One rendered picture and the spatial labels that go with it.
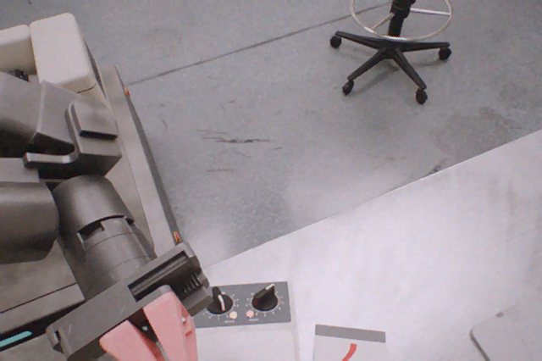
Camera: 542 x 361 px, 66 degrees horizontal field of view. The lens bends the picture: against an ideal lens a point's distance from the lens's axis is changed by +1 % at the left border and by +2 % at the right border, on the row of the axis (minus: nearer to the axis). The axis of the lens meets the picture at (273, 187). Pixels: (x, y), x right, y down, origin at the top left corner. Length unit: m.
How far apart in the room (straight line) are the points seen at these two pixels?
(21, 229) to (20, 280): 0.88
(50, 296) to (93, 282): 0.83
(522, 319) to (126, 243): 0.50
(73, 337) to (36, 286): 0.87
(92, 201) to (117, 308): 0.09
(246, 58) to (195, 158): 0.61
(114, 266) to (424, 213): 0.48
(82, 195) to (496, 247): 0.54
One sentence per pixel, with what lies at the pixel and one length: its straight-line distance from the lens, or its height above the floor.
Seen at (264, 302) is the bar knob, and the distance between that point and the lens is 0.52.
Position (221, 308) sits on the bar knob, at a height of 0.81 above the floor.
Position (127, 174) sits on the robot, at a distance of 1.23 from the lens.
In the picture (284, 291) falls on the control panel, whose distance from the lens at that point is 0.54.
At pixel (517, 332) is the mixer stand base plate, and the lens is 0.63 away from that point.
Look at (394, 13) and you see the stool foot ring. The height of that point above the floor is 0.29.
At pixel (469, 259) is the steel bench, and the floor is 0.75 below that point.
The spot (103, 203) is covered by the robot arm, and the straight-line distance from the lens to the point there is 0.34.
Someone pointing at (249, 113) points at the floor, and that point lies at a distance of 1.79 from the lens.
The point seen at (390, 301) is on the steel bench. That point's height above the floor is 0.75.
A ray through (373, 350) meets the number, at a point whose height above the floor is 0.76.
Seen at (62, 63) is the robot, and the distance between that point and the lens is 1.28.
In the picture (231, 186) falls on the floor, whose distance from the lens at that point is 1.57.
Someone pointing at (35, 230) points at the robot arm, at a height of 1.06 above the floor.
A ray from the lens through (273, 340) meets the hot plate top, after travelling 0.48.
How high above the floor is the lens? 1.30
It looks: 57 degrees down
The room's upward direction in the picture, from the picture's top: 4 degrees counter-clockwise
